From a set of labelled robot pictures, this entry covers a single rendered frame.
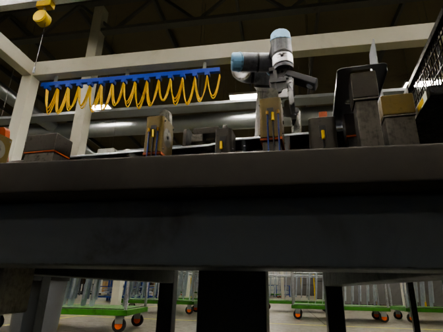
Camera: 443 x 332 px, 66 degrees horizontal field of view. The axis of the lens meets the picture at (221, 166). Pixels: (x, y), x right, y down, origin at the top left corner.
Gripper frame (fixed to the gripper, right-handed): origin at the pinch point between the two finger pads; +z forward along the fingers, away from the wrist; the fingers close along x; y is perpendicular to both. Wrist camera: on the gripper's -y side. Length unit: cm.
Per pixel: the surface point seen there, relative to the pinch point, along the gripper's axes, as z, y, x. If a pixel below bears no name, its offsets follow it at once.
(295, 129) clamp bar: -2.1, 0.1, -14.9
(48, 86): -211, 323, -222
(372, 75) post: 14.4, -16.7, 40.6
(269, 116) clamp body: 12.3, 6.0, 25.2
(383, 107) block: 10.0, -23.5, 17.1
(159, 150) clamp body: 16.8, 38.8, 21.9
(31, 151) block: 11, 85, 21
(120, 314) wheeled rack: 81, 244, -321
